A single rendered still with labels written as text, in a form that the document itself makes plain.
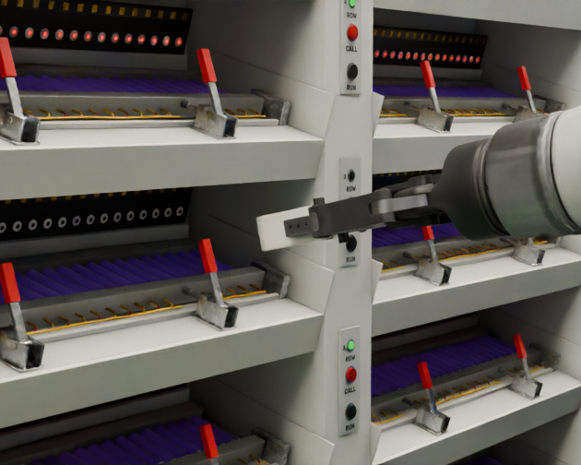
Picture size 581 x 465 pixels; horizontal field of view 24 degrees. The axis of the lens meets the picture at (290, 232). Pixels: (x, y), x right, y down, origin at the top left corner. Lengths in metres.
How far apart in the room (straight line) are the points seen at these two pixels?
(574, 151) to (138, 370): 0.51
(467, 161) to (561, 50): 1.12
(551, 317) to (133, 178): 1.03
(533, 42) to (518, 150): 1.17
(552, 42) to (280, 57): 0.70
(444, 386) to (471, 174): 0.90
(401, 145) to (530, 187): 0.66
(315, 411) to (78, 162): 0.47
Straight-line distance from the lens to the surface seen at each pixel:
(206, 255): 1.37
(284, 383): 1.54
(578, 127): 0.95
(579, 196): 0.95
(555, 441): 2.17
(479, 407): 1.89
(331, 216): 1.05
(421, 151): 1.66
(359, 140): 1.53
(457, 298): 1.75
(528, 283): 1.93
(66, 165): 1.19
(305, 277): 1.50
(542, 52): 2.13
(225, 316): 1.36
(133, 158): 1.25
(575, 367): 2.13
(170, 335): 1.32
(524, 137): 0.98
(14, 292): 1.19
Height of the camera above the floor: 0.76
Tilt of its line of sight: 5 degrees down
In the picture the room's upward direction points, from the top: straight up
